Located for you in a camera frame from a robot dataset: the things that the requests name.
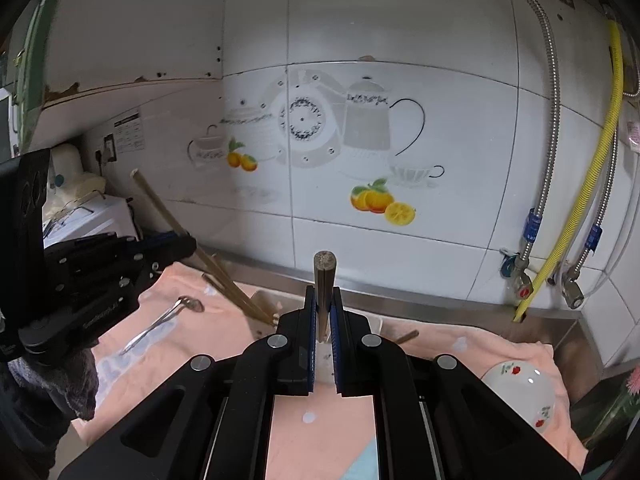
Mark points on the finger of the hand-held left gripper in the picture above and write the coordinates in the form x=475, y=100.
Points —
x=160, y=238
x=175, y=254

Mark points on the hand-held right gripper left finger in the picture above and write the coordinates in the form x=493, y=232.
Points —
x=311, y=340

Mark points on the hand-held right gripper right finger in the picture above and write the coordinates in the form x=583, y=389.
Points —
x=336, y=340

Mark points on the wooden chopstick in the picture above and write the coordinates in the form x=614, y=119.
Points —
x=320, y=285
x=225, y=292
x=407, y=336
x=155, y=205
x=330, y=285

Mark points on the person's left forearm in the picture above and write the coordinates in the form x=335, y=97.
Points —
x=25, y=435

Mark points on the person's left hand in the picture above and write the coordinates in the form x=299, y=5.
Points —
x=65, y=380

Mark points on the metal spoon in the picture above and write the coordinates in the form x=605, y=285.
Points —
x=192, y=304

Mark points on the white appliance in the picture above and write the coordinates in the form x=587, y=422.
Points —
x=100, y=220

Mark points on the cream plastic container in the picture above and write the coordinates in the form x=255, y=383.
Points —
x=70, y=165

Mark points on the orange printed towel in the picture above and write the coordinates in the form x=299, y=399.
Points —
x=475, y=350

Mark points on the white cherry print dish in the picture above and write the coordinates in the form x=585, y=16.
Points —
x=520, y=395

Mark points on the metal pipe valve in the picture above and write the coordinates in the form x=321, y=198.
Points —
x=572, y=290
x=520, y=275

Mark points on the green glass bottle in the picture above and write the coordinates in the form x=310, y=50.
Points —
x=610, y=420

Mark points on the pink bottle brush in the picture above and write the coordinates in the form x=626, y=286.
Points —
x=633, y=380

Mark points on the wall power socket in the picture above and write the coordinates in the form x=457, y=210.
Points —
x=109, y=147

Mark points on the paper wall label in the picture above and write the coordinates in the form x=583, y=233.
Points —
x=127, y=132

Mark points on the green window frame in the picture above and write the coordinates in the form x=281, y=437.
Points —
x=35, y=60

